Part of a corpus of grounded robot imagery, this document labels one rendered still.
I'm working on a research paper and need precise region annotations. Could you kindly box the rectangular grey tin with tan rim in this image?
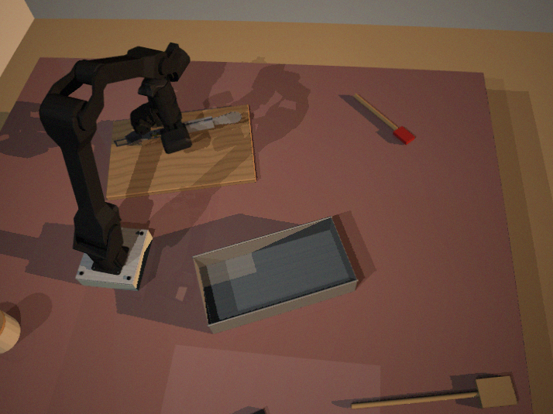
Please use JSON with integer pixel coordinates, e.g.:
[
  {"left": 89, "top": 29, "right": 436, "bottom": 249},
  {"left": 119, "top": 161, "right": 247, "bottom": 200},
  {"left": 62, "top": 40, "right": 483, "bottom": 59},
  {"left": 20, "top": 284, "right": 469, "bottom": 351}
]
[{"left": 192, "top": 216, "right": 358, "bottom": 334}]

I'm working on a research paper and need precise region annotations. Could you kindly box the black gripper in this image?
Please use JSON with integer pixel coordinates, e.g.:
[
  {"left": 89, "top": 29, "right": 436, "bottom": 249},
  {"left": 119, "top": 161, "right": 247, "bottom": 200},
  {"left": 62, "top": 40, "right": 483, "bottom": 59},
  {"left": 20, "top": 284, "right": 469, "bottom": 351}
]
[{"left": 150, "top": 90, "right": 192, "bottom": 154}]

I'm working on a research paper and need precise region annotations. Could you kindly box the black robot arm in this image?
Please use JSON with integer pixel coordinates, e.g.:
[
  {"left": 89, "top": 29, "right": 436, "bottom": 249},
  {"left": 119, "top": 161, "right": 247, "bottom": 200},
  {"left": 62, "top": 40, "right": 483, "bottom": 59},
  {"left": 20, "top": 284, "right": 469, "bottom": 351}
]
[{"left": 39, "top": 43, "right": 191, "bottom": 275}]

